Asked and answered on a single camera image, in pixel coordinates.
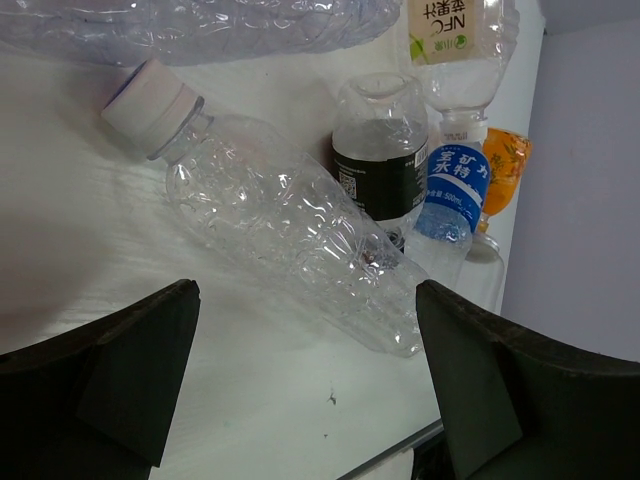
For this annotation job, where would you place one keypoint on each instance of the blue label bottle white cap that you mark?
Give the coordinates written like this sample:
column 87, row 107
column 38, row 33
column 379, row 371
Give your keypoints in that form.
column 458, row 177

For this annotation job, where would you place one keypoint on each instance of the orange label bottle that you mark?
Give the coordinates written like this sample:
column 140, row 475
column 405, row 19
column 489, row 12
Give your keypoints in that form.
column 508, row 153

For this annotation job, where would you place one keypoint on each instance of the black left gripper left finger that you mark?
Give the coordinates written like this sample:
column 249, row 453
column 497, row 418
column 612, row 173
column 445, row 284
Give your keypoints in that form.
column 97, row 402

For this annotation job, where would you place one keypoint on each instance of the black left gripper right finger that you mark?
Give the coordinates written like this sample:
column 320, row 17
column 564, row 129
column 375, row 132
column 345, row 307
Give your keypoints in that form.
column 516, row 404

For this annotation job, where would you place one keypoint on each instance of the large clear juice bottle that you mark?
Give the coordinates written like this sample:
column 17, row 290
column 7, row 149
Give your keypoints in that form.
column 459, row 51

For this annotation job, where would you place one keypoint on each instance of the black label bottle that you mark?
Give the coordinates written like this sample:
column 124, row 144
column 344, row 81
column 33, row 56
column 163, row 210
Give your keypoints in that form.
column 379, row 149

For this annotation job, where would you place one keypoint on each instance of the clear jar bottle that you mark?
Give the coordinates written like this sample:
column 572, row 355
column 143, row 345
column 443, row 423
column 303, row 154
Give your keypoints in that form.
column 482, row 273

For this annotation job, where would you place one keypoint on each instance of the clear bottle white cap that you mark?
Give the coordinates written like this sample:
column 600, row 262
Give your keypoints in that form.
column 241, row 188

